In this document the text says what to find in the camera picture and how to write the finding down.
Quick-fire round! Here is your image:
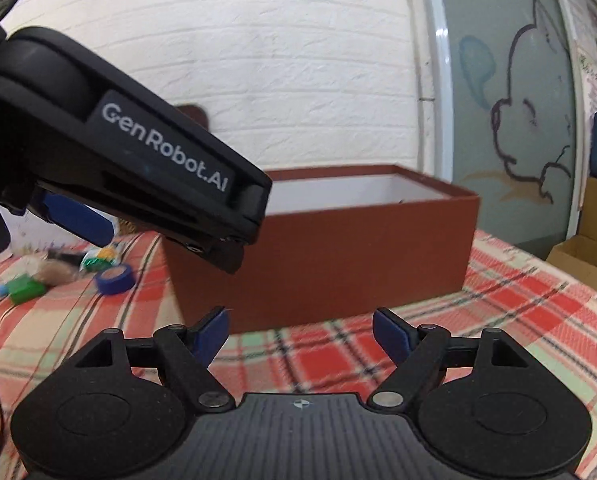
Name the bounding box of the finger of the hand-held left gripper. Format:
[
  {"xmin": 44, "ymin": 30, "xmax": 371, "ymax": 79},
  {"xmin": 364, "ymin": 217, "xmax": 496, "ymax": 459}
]
[
  {"xmin": 28, "ymin": 182, "xmax": 116, "ymax": 250},
  {"xmin": 116, "ymin": 212, "xmax": 245, "ymax": 275}
]

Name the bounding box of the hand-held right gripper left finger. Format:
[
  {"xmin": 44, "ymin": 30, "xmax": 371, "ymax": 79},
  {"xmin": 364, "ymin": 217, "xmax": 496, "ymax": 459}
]
[{"xmin": 73, "ymin": 305, "xmax": 234, "ymax": 413}]

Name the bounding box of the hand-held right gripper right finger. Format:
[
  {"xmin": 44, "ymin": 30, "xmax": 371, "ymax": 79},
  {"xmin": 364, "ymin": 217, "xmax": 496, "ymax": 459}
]
[{"xmin": 371, "ymin": 307, "xmax": 529, "ymax": 411}]

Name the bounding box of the white green snack packet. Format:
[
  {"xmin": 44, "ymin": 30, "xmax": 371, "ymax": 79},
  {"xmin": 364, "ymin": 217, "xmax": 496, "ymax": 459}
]
[{"xmin": 81, "ymin": 242, "xmax": 124, "ymax": 273}]

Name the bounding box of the brown cardboard box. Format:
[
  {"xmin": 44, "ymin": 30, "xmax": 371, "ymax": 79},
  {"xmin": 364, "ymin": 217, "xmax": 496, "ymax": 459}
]
[{"xmin": 161, "ymin": 164, "xmax": 481, "ymax": 335}]

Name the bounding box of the white floral pillow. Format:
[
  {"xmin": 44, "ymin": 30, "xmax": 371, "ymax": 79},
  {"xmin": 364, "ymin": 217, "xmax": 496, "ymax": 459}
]
[{"xmin": 7, "ymin": 212, "xmax": 46, "ymax": 258}]

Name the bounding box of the beige plush item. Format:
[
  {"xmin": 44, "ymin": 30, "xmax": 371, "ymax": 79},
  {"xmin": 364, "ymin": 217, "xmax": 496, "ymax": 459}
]
[{"xmin": 31, "ymin": 259, "xmax": 79, "ymax": 286}]

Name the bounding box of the blue tape roll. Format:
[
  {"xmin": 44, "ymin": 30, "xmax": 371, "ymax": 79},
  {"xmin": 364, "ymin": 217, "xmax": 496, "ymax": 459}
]
[{"xmin": 96, "ymin": 262, "xmax": 135, "ymax": 296}]

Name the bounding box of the green plastic block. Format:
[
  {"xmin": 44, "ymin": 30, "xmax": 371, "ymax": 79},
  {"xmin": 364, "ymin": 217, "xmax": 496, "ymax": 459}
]
[{"xmin": 8, "ymin": 276, "xmax": 46, "ymax": 305}]

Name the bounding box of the red plaid blanket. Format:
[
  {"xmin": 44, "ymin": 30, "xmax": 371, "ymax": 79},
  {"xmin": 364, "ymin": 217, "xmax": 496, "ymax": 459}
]
[{"xmin": 0, "ymin": 230, "xmax": 597, "ymax": 480}]

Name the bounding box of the open cardboard carton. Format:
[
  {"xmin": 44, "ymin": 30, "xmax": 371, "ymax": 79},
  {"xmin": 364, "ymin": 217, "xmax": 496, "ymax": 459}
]
[{"xmin": 546, "ymin": 175, "xmax": 597, "ymax": 303}]

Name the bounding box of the glass door with cartoon drawing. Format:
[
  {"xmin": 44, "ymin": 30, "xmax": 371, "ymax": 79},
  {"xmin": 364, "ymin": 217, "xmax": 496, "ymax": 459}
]
[{"xmin": 436, "ymin": 0, "xmax": 579, "ymax": 261}]

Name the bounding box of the white door frame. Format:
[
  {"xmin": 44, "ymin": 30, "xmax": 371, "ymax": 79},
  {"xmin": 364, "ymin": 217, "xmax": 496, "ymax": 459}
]
[{"xmin": 401, "ymin": 0, "xmax": 454, "ymax": 181}]

